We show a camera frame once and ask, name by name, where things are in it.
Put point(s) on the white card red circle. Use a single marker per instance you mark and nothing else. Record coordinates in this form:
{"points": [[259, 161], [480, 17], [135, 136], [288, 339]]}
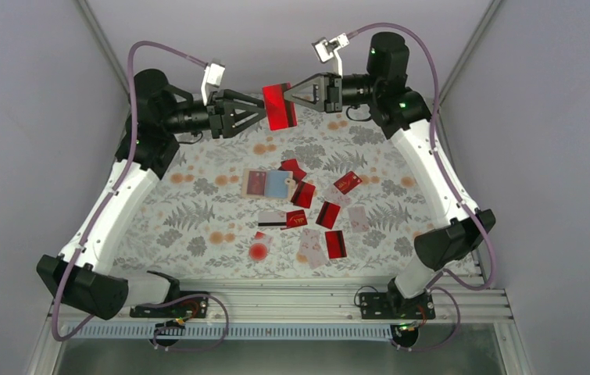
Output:
{"points": [[260, 246]]}

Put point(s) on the white floral card lower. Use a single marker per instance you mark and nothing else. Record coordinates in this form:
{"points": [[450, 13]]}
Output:
{"points": [[311, 248]]}

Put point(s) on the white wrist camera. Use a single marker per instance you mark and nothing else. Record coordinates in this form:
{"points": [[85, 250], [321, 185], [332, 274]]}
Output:
{"points": [[212, 79], [327, 50]]}

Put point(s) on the grey slotted cable duct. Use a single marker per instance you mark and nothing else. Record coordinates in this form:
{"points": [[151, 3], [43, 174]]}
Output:
{"points": [[241, 331]]}

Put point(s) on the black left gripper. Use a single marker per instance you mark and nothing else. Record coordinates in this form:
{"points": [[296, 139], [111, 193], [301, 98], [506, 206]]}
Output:
{"points": [[222, 123]]}

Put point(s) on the floral patterned table mat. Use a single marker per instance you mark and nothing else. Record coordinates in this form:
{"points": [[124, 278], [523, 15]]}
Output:
{"points": [[197, 225]]}

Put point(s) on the red magnetic stripe card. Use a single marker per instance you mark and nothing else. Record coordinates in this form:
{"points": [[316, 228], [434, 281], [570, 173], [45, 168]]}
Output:
{"points": [[280, 113]]}

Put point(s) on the white floral card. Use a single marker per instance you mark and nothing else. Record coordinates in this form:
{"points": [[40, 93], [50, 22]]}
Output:
{"points": [[311, 248], [358, 219]]}

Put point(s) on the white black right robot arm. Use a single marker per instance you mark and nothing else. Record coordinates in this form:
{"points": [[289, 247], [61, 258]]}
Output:
{"points": [[459, 225]]}

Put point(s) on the red VIP card centre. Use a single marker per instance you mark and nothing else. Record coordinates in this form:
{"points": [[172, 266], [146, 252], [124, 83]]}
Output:
{"points": [[297, 218]]}

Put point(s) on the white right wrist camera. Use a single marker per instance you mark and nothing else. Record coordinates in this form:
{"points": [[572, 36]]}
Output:
{"points": [[327, 50]]}

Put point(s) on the white floral card right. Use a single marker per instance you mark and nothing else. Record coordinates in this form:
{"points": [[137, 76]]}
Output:
{"points": [[358, 219]]}

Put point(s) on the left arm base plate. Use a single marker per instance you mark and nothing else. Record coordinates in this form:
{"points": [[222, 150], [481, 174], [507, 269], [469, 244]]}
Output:
{"points": [[184, 305]]}

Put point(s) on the aluminium rail frame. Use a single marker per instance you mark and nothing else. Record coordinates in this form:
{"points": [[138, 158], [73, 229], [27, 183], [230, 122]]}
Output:
{"points": [[338, 300]]}

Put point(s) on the red VIP card small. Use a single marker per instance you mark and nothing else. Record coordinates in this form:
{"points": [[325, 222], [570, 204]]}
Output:
{"points": [[348, 182]]}

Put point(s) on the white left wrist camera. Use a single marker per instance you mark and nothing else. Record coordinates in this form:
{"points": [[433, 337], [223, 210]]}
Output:
{"points": [[212, 79]]}

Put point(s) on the beige leather card holder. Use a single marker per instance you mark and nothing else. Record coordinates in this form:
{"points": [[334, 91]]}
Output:
{"points": [[279, 185]]}

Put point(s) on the white card black stripe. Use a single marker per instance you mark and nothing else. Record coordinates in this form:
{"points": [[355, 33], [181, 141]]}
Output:
{"points": [[275, 218]]}

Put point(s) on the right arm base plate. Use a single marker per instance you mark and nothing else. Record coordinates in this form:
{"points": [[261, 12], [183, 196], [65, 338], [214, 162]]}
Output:
{"points": [[390, 306]]}

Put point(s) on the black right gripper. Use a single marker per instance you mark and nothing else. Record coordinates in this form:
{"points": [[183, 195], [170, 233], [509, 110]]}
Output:
{"points": [[327, 92]]}

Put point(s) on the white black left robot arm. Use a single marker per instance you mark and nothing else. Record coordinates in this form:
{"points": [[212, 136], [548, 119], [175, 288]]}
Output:
{"points": [[79, 276]]}

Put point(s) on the red VIP card upper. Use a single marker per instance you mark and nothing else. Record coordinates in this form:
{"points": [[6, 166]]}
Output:
{"points": [[328, 214]]}

